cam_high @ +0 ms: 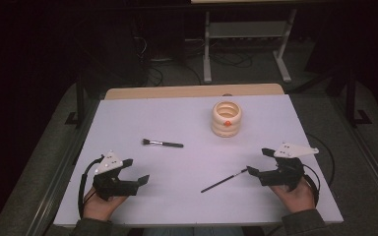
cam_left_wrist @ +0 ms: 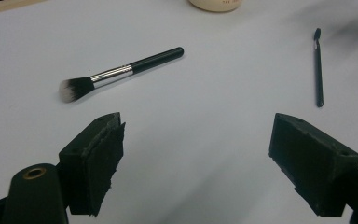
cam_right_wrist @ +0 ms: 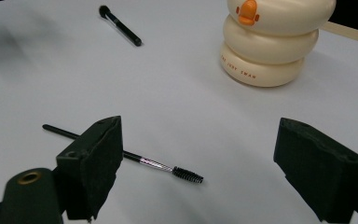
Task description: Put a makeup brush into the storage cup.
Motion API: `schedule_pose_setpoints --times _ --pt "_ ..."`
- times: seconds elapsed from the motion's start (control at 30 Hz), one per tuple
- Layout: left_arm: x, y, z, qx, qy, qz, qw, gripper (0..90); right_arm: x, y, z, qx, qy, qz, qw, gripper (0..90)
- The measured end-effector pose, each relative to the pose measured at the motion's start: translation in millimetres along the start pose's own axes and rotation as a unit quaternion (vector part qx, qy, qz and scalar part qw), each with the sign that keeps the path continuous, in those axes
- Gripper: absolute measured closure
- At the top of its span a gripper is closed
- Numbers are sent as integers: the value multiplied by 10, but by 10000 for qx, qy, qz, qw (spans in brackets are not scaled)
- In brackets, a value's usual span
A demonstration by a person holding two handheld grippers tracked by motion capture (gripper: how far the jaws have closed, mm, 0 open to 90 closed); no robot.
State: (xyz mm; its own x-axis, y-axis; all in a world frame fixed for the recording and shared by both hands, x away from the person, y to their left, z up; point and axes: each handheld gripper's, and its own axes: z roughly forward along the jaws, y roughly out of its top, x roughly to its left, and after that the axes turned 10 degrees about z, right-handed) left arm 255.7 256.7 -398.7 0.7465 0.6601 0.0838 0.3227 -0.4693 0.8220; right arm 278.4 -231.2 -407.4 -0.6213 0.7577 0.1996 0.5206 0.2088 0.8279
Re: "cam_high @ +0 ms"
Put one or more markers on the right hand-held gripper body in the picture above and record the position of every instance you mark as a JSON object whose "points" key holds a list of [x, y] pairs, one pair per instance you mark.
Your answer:
{"points": [[287, 172]]}

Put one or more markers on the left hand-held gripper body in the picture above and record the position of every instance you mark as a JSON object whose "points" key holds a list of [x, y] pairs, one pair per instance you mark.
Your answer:
{"points": [[111, 187]]}

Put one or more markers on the thin black makeup brush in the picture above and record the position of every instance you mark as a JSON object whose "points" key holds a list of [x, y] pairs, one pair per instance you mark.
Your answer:
{"points": [[223, 181]]}

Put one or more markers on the wide black makeup brush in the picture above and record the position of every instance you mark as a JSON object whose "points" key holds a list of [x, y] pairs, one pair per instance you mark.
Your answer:
{"points": [[167, 143]]}

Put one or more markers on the cream ribbed brush holder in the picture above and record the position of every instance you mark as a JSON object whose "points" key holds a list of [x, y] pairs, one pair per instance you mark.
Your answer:
{"points": [[226, 126]]}

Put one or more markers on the person's left hand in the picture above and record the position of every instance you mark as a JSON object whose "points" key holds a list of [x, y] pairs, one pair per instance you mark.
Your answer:
{"points": [[100, 206]]}

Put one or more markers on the person's right hand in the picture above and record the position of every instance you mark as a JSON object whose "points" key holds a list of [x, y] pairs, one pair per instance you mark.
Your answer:
{"points": [[297, 200]]}

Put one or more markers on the white board table cover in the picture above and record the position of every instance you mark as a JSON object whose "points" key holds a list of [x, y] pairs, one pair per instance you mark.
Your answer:
{"points": [[177, 177]]}

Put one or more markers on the black metal stand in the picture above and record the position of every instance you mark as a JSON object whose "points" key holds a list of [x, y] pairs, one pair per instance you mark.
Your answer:
{"points": [[351, 105], [78, 105]]}

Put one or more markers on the wooden table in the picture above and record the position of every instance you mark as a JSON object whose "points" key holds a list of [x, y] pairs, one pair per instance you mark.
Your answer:
{"points": [[193, 91]]}

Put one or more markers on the white metal stand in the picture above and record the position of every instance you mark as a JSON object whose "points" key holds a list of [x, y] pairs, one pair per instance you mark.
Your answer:
{"points": [[247, 29]]}

